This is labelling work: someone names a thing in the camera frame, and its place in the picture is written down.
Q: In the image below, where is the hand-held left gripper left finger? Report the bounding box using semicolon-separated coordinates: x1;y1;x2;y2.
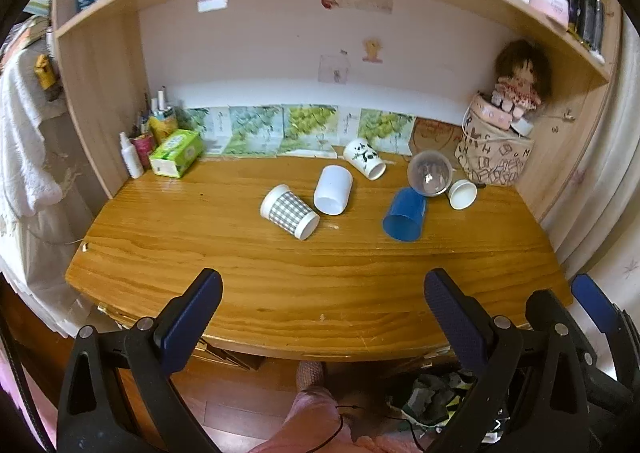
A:
56;267;224;453

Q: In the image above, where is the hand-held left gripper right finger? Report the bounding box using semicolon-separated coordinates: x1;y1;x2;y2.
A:
423;267;592;453

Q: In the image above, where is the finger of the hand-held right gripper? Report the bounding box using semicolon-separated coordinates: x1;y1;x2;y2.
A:
571;273;640;384
525;289;576;334

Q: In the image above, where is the blue plastic cup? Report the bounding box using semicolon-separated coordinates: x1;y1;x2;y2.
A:
382;186;429;241

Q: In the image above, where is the small white cup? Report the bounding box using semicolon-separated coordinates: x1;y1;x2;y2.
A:
447;178;479;210

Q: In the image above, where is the clear plastic cup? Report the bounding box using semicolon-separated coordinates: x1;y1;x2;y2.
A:
407;150;454;197

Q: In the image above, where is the grey checked cup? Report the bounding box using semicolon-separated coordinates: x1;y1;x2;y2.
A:
260;184;321;241

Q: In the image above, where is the plain white cup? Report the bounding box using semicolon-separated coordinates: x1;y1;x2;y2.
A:
313;164;354;215

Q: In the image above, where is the white panda print cup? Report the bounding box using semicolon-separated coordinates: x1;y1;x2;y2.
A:
343;138;387;181

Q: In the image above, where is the white curtain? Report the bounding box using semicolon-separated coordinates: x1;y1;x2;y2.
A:
542;8;640;294

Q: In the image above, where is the person's leg in pink trousers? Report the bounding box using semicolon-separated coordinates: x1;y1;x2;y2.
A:
247;361;366;453

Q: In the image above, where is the letter print fabric bag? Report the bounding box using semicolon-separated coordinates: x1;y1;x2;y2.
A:
454;93;535;186

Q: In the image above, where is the white spray bottle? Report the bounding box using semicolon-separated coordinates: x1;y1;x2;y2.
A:
119;132;145;179

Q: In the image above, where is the green tissue box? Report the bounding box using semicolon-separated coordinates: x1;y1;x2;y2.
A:
148;129;205;178

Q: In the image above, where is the brown cardboard sheet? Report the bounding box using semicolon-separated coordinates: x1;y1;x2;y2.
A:
410;118;466;157

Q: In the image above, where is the pink pen holder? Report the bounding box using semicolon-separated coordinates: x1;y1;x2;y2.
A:
131;132;153;169

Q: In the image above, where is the leaf print picture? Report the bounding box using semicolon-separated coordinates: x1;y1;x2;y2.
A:
277;104;341;156
357;108;417;154
180;108;232;155
222;106;284;156

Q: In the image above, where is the yellow pen holder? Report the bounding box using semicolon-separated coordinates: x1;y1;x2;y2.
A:
149;108;180;144

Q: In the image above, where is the brown haired rag doll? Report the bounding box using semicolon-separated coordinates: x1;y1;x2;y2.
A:
492;39;553;116

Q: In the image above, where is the white towel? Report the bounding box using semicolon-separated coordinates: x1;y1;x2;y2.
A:
0;50;67;215

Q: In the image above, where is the wooden desk hutch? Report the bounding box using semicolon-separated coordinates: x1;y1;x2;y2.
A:
50;0;613;224

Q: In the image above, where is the small paper drawing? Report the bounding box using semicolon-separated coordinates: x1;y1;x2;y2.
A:
318;54;350;84

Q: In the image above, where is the yellow packet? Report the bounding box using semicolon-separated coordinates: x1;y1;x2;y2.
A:
34;56;57;90

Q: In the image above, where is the pink card box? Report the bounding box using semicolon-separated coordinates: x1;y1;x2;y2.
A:
529;0;570;30

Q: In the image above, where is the black cable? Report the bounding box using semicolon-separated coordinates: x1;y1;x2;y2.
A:
310;403;363;453

